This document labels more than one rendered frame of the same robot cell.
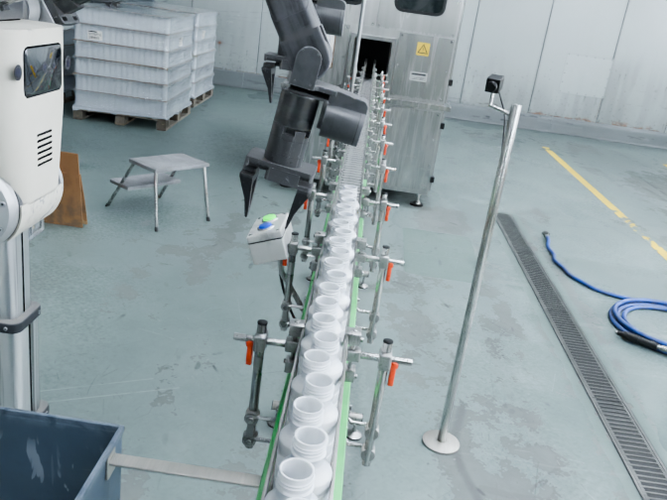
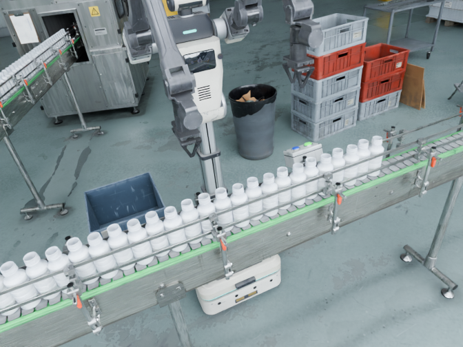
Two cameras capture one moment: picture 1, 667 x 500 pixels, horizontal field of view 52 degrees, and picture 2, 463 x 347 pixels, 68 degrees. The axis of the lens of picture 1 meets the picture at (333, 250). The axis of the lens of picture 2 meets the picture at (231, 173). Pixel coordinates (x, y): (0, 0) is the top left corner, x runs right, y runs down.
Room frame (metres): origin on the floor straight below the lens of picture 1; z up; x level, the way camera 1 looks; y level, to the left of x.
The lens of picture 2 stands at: (0.76, -0.87, 1.86)
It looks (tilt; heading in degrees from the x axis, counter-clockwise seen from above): 35 degrees down; 69
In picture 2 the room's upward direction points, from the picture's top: 7 degrees counter-clockwise
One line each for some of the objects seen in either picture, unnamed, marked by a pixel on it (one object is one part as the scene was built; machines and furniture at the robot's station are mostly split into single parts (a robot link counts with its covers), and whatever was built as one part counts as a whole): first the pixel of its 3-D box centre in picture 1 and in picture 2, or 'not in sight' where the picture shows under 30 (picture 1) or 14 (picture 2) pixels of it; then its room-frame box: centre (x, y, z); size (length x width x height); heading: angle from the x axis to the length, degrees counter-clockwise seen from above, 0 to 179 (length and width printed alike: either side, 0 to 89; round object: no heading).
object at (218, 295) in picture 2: not in sight; (223, 244); (1.22, 0.63, 0.24); 0.68 x 0.53 x 0.41; 89
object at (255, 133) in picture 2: not in sight; (254, 123); (2.11, 1.87, 0.32); 0.45 x 0.45 x 0.64
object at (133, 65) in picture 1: (137, 63); not in sight; (7.84, 2.49, 0.59); 1.24 x 1.03 x 1.17; 1
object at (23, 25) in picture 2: not in sight; (24, 28); (0.29, 3.90, 1.22); 0.23 x 0.04 x 0.32; 161
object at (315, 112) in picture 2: not in sight; (324, 99); (2.97, 1.91, 0.33); 0.61 x 0.41 x 0.22; 5
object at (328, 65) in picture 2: not in sight; (327, 56); (2.98, 1.91, 0.78); 0.61 x 0.41 x 0.22; 6
